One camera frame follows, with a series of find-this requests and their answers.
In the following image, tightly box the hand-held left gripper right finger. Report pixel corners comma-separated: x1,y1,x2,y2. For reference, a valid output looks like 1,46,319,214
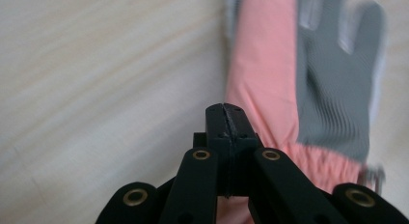
223,102,263,198

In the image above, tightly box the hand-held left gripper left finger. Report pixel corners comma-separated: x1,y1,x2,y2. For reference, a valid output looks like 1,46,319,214
193,102,233,198

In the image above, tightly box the pink and grey work glove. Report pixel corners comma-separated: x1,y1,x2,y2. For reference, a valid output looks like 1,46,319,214
215,0,388,224

